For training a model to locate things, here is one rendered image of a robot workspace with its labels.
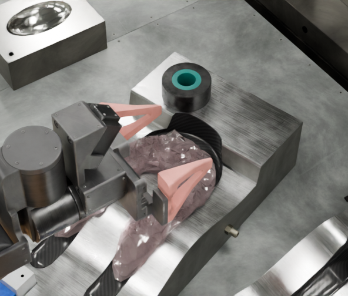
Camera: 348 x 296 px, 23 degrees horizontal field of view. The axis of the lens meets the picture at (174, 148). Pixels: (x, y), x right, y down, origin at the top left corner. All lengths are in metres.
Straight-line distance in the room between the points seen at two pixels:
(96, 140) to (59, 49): 0.75
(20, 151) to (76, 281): 0.46
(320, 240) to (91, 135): 0.48
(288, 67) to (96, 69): 0.36
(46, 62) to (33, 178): 0.78
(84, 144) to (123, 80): 0.76
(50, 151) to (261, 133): 0.59
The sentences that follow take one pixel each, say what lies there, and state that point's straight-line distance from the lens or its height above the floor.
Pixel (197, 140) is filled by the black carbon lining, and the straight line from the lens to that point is 1.39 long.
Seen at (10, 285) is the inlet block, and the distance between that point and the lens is 1.23.
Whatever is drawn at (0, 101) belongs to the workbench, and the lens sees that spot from 1.57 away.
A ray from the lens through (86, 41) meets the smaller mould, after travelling 1.60.
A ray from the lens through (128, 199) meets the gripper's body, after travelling 0.91.
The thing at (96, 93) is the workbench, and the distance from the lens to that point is 1.56.
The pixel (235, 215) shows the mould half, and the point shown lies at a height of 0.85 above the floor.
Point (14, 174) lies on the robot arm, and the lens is 0.81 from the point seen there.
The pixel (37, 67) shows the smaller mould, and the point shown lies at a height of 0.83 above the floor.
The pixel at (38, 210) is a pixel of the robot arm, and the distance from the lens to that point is 0.87.
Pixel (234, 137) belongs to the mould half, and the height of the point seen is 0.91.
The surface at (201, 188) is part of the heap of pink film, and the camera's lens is 1.29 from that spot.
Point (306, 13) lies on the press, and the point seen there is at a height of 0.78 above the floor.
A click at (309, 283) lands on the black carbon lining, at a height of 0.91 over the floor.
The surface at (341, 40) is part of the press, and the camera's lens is 1.71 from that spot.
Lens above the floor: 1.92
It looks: 50 degrees down
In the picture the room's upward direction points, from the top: straight up
